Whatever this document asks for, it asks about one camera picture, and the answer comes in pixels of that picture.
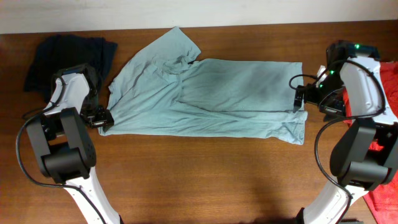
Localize red t-shirt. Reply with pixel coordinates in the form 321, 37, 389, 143
340, 60, 398, 224

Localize light blue t-shirt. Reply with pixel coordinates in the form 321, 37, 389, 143
98, 27, 307, 145

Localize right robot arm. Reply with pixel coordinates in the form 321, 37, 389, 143
294, 40, 397, 223

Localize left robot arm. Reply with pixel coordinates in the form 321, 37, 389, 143
21, 63, 123, 223

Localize folded dark navy garment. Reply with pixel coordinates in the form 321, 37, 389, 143
24, 35, 118, 103

